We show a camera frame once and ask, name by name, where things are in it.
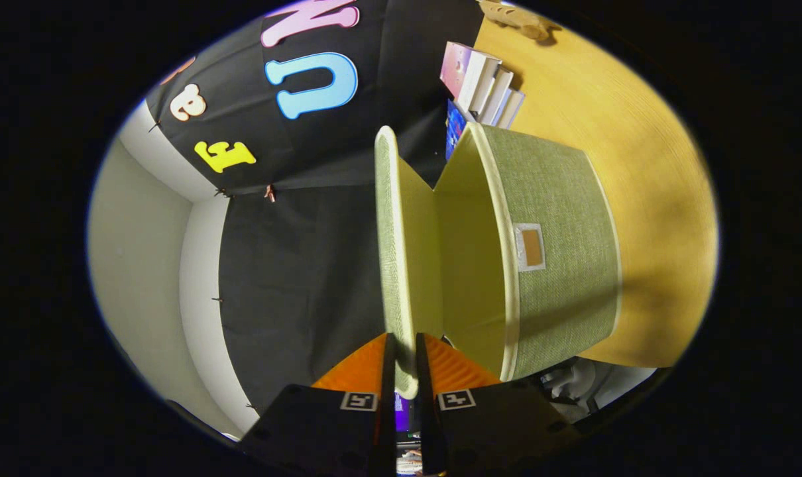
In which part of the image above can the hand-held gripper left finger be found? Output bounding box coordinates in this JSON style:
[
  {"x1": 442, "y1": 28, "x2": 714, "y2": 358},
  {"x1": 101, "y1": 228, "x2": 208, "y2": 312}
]
[{"x1": 239, "y1": 333, "x2": 397, "y2": 477}]

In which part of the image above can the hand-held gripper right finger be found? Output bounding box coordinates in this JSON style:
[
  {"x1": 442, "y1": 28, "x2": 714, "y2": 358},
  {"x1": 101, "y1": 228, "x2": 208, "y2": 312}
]
[{"x1": 414, "y1": 333, "x2": 581, "y2": 477}]

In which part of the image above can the green fabric storage box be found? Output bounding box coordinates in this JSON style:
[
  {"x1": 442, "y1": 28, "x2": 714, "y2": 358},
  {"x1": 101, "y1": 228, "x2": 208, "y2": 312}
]
[{"x1": 374, "y1": 123, "x2": 622, "y2": 400}]

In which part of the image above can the black backdrop cloth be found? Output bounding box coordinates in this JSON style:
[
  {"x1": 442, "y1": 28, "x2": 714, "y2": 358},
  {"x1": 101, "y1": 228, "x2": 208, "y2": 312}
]
[{"x1": 146, "y1": 0, "x2": 485, "y2": 415}]

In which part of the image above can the dark blue cover book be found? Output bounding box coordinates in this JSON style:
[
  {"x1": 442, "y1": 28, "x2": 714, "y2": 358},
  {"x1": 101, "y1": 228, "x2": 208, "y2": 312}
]
[{"x1": 445, "y1": 99, "x2": 468, "y2": 161}]

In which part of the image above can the grey blue book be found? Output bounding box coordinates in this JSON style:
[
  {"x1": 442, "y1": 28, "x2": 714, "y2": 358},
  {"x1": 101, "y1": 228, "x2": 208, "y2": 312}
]
[{"x1": 495, "y1": 86, "x2": 526, "y2": 130}]

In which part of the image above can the brown bread plush toy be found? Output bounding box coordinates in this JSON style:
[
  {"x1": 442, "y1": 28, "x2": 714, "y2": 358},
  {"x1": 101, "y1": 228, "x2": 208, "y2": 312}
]
[{"x1": 479, "y1": 0, "x2": 554, "y2": 42}]

